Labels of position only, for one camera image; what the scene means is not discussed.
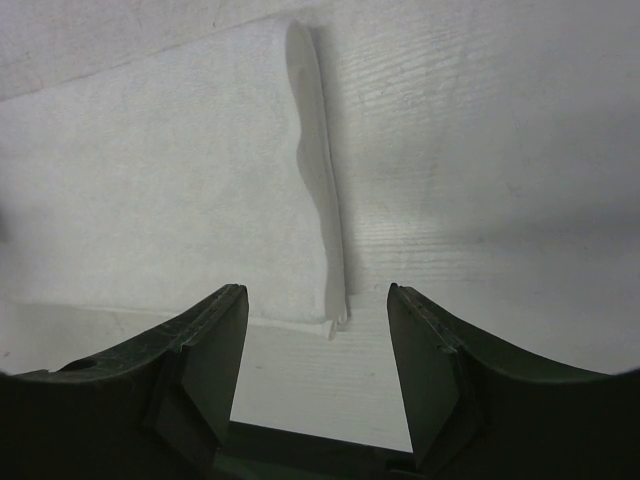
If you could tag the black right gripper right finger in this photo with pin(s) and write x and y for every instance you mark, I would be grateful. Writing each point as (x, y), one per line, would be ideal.
(479, 407)

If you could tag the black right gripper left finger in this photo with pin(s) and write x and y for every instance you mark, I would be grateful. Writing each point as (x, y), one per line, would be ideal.
(156, 406)

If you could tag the white terry towel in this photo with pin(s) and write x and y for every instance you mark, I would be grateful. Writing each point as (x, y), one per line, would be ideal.
(147, 186)

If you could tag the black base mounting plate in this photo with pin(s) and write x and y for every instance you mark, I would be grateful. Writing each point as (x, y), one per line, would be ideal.
(257, 452)

